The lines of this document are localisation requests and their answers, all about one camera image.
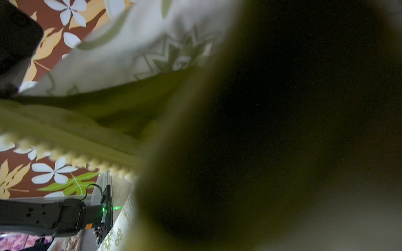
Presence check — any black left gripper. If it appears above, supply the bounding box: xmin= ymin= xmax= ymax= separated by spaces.
xmin=1 ymin=1 xmax=44 ymax=97

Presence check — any white green printed jacket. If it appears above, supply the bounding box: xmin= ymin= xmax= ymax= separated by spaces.
xmin=1 ymin=1 xmax=402 ymax=251

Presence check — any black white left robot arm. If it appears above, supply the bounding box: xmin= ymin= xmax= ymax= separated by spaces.
xmin=1 ymin=1 xmax=113 ymax=243

